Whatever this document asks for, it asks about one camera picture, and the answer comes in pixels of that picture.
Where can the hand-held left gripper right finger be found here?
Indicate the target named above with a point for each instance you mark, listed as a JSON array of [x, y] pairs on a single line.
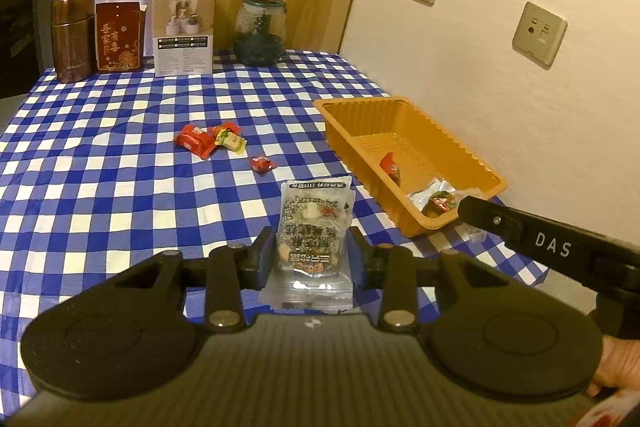
[[356, 257]]

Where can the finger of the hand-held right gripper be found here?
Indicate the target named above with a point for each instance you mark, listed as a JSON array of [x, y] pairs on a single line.
[[485, 214]]

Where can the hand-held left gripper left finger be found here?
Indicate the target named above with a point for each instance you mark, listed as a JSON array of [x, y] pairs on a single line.
[[262, 257]]

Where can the dark red candy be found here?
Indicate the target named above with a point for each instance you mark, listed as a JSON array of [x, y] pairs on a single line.
[[440, 202]]

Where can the clear nut snack packet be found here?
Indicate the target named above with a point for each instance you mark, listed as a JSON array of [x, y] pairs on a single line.
[[312, 227]]

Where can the clear white snack packet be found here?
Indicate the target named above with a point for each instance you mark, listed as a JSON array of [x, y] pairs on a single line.
[[419, 196]]

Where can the large red snack packet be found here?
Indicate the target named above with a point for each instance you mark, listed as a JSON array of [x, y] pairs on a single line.
[[389, 164]]

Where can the yellow green snack packet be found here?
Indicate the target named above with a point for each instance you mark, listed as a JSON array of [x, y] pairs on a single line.
[[234, 143]]

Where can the small red snack wrapper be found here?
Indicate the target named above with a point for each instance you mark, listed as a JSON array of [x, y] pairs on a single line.
[[222, 128]]

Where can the orange plastic tray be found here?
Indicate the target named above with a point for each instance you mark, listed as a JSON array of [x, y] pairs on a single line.
[[360, 117]]

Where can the person's right hand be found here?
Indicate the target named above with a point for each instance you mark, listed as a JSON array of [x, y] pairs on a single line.
[[620, 362]]

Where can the small red candy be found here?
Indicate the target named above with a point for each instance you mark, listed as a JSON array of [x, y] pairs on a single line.
[[261, 163]]

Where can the blue white checkered tablecloth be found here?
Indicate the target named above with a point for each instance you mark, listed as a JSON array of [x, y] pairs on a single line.
[[125, 187]]

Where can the red white sleeve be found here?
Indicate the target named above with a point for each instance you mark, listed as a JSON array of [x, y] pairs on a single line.
[[610, 412]]

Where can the glass jar with dark contents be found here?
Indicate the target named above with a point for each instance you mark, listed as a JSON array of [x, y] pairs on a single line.
[[260, 37]]

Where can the white product box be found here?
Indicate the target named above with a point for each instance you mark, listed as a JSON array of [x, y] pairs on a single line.
[[182, 32]]

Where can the red brown gift box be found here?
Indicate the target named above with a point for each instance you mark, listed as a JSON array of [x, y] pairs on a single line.
[[120, 37]]

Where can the brown cylindrical tin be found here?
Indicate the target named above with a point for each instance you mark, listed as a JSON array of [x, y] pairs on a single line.
[[73, 37]]

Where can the beige wall data socket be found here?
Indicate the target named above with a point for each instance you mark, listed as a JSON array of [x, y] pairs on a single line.
[[539, 34]]

